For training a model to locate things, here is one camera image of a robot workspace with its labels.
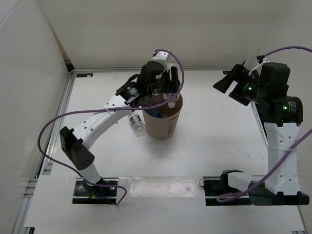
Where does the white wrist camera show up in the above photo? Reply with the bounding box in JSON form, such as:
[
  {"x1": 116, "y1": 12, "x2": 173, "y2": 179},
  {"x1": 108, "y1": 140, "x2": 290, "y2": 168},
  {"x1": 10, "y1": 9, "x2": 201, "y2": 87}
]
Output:
[
  {"x1": 249, "y1": 55, "x2": 270, "y2": 75},
  {"x1": 152, "y1": 50, "x2": 171, "y2": 72}
]

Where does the orange blue label bottle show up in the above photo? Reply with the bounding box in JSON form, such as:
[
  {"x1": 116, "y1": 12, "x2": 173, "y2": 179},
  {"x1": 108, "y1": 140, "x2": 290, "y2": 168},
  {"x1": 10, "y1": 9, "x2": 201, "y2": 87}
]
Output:
[{"x1": 163, "y1": 93, "x2": 179, "y2": 109}]

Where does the blue label water bottle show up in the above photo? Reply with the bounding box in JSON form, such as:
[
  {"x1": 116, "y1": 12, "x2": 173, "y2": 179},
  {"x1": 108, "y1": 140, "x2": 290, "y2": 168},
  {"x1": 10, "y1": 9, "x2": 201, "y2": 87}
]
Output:
[{"x1": 145, "y1": 108, "x2": 161, "y2": 118}]

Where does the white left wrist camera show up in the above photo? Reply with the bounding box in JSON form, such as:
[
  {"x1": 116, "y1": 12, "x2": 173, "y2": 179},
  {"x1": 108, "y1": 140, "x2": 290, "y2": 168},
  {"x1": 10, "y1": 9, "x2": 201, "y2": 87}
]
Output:
[{"x1": 152, "y1": 50, "x2": 171, "y2": 72}]

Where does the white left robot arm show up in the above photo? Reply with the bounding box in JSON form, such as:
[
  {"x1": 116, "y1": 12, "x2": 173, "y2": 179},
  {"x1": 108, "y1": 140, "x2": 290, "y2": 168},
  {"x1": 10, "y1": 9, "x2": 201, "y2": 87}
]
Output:
[{"x1": 59, "y1": 61, "x2": 181, "y2": 195}]

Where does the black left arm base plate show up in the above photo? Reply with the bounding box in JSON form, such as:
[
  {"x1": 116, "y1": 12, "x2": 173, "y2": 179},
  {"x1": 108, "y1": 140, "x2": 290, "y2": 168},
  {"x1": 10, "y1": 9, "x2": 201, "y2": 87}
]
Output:
[{"x1": 72, "y1": 178, "x2": 118, "y2": 205}]

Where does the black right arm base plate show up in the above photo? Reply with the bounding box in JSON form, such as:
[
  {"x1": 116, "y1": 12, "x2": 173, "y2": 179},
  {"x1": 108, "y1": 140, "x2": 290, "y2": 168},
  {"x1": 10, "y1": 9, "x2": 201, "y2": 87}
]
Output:
[{"x1": 198, "y1": 177, "x2": 251, "y2": 206}]

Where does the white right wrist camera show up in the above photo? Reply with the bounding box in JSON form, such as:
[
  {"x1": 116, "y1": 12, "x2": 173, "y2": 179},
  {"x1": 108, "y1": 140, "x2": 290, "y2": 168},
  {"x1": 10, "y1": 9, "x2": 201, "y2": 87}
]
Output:
[{"x1": 249, "y1": 55, "x2": 270, "y2": 75}]

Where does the aluminium table rail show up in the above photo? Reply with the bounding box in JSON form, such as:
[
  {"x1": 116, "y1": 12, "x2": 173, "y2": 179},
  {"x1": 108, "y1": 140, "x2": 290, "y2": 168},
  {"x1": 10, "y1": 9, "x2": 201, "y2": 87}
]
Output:
[
  {"x1": 11, "y1": 70, "x2": 75, "y2": 234},
  {"x1": 291, "y1": 206, "x2": 308, "y2": 234}
]

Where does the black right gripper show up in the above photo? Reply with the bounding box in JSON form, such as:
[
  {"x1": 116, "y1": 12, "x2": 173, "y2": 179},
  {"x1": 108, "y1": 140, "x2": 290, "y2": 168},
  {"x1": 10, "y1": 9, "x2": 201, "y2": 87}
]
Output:
[{"x1": 213, "y1": 64, "x2": 267, "y2": 107}]

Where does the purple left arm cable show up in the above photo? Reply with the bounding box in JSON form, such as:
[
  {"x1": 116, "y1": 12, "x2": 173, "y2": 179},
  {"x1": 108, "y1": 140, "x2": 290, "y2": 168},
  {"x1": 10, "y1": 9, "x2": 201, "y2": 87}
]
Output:
[{"x1": 38, "y1": 48, "x2": 185, "y2": 205}]

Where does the brown cylindrical waste bin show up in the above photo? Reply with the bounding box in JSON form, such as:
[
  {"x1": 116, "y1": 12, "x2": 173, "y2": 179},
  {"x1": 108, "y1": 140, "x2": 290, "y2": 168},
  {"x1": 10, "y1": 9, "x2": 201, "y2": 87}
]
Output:
[{"x1": 142, "y1": 95, "x2": 183, "y2": 139}]

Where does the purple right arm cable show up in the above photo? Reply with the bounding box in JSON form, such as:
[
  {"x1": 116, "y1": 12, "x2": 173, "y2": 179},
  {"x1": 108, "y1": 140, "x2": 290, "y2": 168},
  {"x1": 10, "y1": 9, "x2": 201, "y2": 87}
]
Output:
[{"x1": 216, "y1": 45, "x2": 312, "y2": 203}]

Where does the aluminium right table rail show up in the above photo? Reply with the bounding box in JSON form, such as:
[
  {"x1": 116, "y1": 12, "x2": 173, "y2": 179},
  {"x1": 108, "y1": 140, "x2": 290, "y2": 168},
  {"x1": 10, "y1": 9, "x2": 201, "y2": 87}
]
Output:
[{"x1": 291, "y1": 206, "x2": 308, "y2": 234}]

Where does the aluminium left table rail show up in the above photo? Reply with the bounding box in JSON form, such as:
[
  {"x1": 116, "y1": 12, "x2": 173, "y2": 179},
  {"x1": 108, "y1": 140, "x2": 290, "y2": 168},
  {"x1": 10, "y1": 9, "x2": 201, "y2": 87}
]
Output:
[{"x1": 11, "y1": 70, "x2": 75, "y2": 234}]

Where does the clear unlabelled plastic bottle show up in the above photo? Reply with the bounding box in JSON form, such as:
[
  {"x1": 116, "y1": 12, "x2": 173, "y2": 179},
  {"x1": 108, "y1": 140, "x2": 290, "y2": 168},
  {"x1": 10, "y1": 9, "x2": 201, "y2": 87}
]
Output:
[{"x1": 145, "y1": 93, "x2": 165, "y2": 118}]

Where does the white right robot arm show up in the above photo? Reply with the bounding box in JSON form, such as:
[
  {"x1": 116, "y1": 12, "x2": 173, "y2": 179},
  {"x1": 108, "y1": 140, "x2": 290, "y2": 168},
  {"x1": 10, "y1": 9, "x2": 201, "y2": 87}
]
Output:
[{"x1": 213, "y1": 62, "x2": 312, "y2": 206}]

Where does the black label plastic bottle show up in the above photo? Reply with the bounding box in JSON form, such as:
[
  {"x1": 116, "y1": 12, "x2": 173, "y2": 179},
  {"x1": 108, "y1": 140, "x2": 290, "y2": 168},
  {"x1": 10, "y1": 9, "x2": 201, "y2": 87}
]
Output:
[{"x1": 129, "y1": 113, "x2": 146, "y2": 137}]

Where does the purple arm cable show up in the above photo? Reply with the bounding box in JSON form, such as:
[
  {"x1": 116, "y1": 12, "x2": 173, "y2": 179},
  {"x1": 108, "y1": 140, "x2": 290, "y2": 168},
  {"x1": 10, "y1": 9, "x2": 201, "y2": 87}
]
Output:
[
  {"x1": 38, "y1": 48, "x2": 185, "y2": 205},
  {"x1": 216, "y1": 45, "x2": 312, "y2": 203}
]

